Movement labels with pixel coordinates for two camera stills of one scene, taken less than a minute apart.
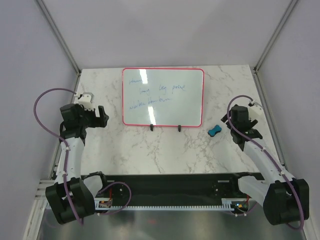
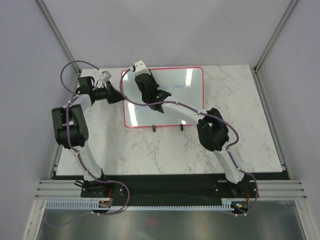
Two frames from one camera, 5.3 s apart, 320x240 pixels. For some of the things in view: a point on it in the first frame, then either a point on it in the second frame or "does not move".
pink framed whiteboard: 169,97 does not move
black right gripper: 252,123 → 154,83
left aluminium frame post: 58,35 does not move
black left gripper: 94,117 → 110,93
